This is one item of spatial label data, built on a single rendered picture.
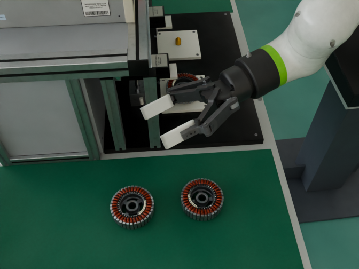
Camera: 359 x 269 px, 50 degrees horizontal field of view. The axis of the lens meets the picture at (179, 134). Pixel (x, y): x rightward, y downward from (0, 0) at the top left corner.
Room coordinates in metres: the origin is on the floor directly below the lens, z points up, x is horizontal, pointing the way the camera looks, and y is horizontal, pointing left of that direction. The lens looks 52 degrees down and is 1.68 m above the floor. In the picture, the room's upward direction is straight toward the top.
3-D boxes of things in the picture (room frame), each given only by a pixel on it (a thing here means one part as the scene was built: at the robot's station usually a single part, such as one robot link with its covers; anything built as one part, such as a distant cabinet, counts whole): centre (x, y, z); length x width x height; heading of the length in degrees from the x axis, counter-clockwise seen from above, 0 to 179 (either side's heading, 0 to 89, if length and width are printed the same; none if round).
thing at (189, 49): (1.11, 0.00, 0.78); 0.15 x 0.15 x 0.01; 4
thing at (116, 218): (0.47, 0.12, 0.77); 0.11 x 0.11 x 0.04
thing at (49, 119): (0.64, 0.37, 0.91); 0.28 x 0.03 x 0.32; 94
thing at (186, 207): (0.49, -0.06, 0.77); 0.11 x 0.11 x 0.04
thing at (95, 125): (0.97, 0.25, 0.92); 0.66 x 0.01 x 0.30; 4
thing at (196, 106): (0.87, -0.01, 0.78); 0.15 x 0.15 x 0.01; 4
